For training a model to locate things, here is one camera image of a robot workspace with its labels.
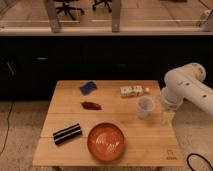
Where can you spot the grey metal post middle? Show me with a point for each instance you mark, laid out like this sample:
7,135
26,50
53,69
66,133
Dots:
116,6

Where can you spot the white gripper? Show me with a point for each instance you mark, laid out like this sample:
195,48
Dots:
170,101

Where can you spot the orange red bowl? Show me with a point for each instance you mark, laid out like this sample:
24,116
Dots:
106,142

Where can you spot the grey metal post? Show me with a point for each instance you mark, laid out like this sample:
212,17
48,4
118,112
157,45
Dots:
116,6
52,16

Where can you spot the black office chair left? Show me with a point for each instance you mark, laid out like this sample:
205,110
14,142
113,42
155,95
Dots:
66,8

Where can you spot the blue sponge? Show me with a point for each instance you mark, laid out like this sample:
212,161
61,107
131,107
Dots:
88,87

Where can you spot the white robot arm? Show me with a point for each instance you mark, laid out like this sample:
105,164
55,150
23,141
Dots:
185,83

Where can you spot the grey metal post left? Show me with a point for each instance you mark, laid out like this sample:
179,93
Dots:
52,16

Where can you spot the white patterned box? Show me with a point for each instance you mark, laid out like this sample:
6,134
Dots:
131,91

